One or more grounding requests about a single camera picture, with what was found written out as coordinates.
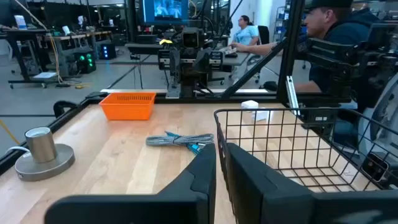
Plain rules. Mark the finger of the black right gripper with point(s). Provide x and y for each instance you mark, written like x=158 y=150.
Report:
x=203 y=62
x=174 y=68

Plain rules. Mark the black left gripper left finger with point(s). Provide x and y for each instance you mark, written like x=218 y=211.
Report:
x=192 y=199

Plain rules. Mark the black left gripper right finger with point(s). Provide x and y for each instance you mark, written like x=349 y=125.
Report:
x=264 y=202

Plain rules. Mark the white charger block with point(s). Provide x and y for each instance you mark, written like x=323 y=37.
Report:
x=260 y=115

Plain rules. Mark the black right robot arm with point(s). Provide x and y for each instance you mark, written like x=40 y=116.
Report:
x=190 y=79

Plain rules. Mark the yellow tag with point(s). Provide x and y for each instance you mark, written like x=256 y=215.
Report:
x=165 y=41

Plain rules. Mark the black office desk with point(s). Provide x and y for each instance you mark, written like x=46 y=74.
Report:
x=143 y=48

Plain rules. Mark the person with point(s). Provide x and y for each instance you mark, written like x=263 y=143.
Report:
x=245 y=34
x=342 y=31

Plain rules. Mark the computer tower blue lights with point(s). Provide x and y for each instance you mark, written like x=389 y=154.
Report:
x=107 y=51

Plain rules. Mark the orange plastic basket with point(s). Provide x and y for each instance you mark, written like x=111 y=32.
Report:
x=127 y=112

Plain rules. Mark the black office chair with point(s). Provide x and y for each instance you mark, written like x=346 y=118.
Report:
x=264 y=34

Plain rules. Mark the computer tower green lights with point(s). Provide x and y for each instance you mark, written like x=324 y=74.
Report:
x=85 y=63

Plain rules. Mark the brushed metal lamp socket base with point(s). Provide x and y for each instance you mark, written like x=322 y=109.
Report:
x=40 y=146

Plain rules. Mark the silver arm base mount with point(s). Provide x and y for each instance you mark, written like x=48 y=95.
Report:
x=173 y=93

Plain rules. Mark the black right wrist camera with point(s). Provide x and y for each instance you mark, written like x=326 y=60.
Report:
x=190 y=40

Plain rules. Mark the black diagonal frame strut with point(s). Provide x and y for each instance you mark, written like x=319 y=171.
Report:
x=248 y=73

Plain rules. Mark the wall monitor screen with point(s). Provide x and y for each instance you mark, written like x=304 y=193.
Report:
x=164 y=11

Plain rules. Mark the black frame post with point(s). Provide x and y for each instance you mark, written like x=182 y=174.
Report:
x=290 y=46

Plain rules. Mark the silver metal bracket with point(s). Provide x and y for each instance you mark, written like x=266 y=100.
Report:
x=291 y=93

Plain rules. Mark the black table-level camera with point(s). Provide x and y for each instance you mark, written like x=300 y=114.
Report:
x=374 y=166

